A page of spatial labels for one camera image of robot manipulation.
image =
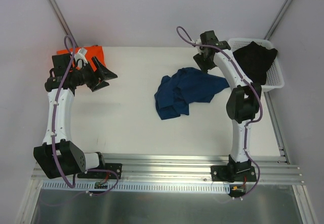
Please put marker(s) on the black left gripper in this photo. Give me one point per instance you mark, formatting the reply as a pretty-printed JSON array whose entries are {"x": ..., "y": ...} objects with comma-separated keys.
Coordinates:
[{"x": 95, "y": 76}]

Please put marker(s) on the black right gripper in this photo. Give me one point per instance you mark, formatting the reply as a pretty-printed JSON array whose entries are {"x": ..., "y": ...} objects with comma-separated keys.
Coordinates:
[{"x": 203, "y": 60}]

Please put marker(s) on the blue t shirt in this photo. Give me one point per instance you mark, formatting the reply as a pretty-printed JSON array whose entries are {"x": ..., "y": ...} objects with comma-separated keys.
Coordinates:
[{"x": 187, "y": 85}]

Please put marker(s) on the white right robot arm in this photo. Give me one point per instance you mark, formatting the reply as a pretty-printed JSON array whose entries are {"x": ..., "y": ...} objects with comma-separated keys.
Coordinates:
[{"x": 242, "y": 106}]

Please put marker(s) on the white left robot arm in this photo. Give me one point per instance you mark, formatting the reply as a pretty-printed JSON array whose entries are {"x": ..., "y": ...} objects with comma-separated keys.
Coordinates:
[{"x": 58, "y": 155}]

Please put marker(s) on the folded orange t shirt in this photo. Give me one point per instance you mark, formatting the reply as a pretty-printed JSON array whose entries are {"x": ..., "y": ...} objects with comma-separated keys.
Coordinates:
[{"x": 92, "y": 51}]

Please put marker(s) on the black t shirt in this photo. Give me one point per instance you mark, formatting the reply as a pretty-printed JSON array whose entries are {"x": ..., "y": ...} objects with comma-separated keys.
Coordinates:
[{"x": 255, "y": 61}]

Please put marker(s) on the white plastic basket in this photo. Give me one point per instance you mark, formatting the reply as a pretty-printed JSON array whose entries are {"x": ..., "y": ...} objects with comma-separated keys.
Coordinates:
[{"x": 274, "y": 77}]

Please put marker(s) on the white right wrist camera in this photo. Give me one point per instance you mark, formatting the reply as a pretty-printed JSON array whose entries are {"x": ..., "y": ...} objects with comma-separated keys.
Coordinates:
[{"x": 197, "y": 43}]

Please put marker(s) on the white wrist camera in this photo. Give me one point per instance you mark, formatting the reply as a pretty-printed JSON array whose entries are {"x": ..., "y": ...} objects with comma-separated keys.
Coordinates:
[
  {"x": 82, "y": 54},
  {"x": 197, "y": 43}
]

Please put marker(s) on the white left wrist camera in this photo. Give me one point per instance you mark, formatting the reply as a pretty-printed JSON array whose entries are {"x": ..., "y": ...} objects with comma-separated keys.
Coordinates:
[{"x": 82, "y": 54}]

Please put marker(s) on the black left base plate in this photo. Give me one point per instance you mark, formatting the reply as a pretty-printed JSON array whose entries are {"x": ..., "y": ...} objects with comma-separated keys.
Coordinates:
[{"x": 113, "y": 167}]

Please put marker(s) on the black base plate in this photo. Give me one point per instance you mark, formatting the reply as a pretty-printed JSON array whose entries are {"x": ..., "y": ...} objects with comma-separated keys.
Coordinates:
[
  {"x": 113, "y": 167},
  {"x": 225, "y": 173}
]

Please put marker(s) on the aluminium mounting rail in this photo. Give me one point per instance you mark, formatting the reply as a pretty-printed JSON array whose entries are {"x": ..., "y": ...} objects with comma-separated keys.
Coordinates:
[{"x": 195, "y": 169}]

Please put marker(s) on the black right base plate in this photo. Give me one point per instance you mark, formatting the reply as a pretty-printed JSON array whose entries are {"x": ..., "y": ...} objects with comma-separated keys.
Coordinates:
[{"x": 225, "y": 173}]

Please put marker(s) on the white slotted cable duct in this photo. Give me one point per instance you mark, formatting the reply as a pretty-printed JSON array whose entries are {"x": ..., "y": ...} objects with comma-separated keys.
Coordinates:
[{"x": 152, "y": 187}]

